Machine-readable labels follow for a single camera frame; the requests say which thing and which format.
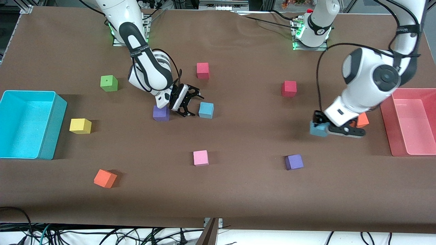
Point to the red foam cube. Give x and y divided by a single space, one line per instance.
202 70
289 88

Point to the cyan plastic bin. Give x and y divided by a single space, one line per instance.
24 132

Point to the pink foam cube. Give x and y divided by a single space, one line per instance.
200 158

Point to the green foam cube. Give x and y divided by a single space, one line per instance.
108 83

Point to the purple foam cube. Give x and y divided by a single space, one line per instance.
160 115
294 162

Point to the orange foam cube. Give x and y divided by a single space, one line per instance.
363 120
105 178

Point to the pink plastic bin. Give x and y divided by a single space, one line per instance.
415 129

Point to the yellow foam cube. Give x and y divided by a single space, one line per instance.
80 126

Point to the brown paper table cover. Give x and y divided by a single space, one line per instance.
238 190

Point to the dark brown beam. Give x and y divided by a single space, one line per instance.
208 234

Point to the orange background clutter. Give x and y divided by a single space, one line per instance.
289 4

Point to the light blue foam cube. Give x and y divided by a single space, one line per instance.
206 110
318 130

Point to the silver metal bracket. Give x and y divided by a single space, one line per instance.
219 222

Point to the grey equipment box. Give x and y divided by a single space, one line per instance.
221 6

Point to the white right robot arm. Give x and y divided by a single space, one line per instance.
150 71

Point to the aluminium frame profile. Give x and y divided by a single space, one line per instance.
26 9

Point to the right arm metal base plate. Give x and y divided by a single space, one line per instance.
117 42

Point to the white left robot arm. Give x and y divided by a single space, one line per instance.
385 78

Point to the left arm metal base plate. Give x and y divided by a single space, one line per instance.
311 48

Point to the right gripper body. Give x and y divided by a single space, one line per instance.
187 99

